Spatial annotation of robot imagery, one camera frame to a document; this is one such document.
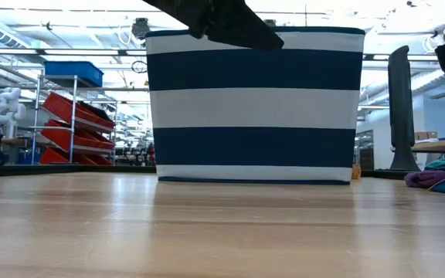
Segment metal shelf rack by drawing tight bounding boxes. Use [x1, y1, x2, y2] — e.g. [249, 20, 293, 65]
[30, 73, 118, 166]

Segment cardboard boxes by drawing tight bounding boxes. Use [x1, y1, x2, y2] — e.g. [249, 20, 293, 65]
[414, 131, 439, 141]

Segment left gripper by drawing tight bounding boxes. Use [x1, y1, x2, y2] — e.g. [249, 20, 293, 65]
[189, 0, 286, 51]

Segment blue storage bin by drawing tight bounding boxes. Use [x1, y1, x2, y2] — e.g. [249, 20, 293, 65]
[43, 60, 105, 88]

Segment purple teal socks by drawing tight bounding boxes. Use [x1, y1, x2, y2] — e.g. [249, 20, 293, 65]
[404, 158, 445, 189]

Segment red storage bin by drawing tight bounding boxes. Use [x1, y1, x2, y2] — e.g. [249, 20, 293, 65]
[38, 147, 114, 167]
[39, 119, 116, 152]
[42, 91, 116, 131]

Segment navy white striped fabric basket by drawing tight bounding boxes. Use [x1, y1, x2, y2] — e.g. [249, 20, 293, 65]
[131, 25, 366, 186]

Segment black upright stand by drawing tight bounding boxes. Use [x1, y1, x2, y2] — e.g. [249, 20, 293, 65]
[387, 45, 422, 172]

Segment grey ceiling device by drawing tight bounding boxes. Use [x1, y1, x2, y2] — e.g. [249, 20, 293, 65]
[131, 17, 153, 40]

